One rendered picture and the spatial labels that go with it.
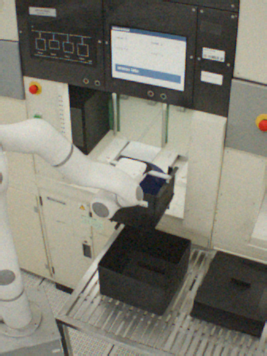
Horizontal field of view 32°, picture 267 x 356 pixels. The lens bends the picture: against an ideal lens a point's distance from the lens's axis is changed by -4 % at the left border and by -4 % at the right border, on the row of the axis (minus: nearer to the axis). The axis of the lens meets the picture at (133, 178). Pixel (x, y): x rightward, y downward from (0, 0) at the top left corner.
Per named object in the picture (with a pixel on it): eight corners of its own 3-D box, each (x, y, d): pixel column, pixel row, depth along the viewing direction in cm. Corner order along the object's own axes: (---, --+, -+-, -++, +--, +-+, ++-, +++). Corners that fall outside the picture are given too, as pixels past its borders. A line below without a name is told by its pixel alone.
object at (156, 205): (99, 224, 189) (97, 157, 170) (121, 195, 204) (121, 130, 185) (156, 242, 181) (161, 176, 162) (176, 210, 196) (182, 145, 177)
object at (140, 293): (128, 248, 206) (128, 219, 195) (188, 268, 197) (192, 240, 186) (98, 293, 186) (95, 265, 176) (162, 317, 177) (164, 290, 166)
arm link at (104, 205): (125, 174, 157) (102, 177, 162) (107, 198, 148) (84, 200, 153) (136, 195, 161) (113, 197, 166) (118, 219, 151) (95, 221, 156)
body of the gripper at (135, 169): (107, 187, 167) (121, 169, 175) (134, 195, 164) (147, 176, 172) (106, 169, 163) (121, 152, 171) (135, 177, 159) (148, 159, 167)
